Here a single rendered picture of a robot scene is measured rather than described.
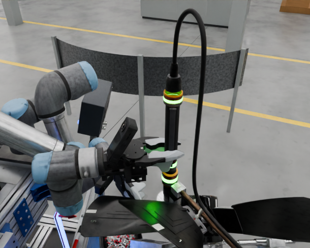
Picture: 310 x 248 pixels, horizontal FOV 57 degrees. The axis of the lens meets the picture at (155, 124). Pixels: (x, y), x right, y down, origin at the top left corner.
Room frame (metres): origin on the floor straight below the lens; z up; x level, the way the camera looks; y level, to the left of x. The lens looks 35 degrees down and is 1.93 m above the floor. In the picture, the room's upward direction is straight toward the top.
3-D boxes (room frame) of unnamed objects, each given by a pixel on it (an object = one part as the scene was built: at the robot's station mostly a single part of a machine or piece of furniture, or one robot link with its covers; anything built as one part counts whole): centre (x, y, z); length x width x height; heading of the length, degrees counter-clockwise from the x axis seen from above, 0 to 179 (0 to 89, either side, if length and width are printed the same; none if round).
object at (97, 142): (0.88, 0.22, 1.17); 0.11 x 0.08 x 0.09; 35
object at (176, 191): (0.55, -0.05, 1.31); 0.09 x 0.07 x 0.10; 34
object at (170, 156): (0.53, -0.03, 1.44); 0.09 x 0.03 x 0.06; 90
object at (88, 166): (0.52, 0.16, 1.44); 0.08 x 0.05 x 0.08; 9
